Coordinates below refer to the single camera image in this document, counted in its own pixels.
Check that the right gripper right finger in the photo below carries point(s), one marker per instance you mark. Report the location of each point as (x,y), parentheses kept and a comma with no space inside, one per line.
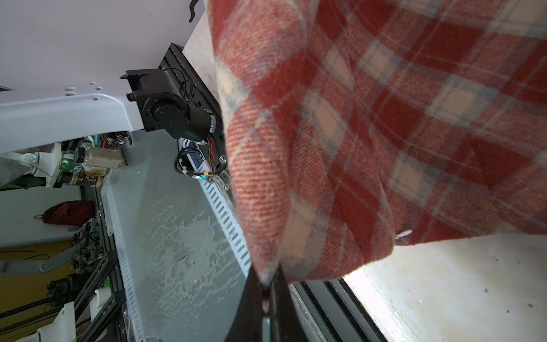
(285,325)

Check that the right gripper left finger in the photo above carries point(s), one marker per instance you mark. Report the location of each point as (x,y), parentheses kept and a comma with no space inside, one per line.
(247,325)

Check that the white slotted cable duct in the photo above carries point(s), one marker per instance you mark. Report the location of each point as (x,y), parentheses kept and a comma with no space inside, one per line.
(215,188)

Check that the red plaid skirt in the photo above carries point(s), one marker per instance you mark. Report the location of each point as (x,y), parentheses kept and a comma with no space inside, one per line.
(442,107)

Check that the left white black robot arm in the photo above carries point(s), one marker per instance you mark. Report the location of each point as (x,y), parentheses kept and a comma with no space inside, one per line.
(145,99)

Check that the dark red bag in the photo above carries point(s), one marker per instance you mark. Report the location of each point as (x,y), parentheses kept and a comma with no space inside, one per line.
(69,213)

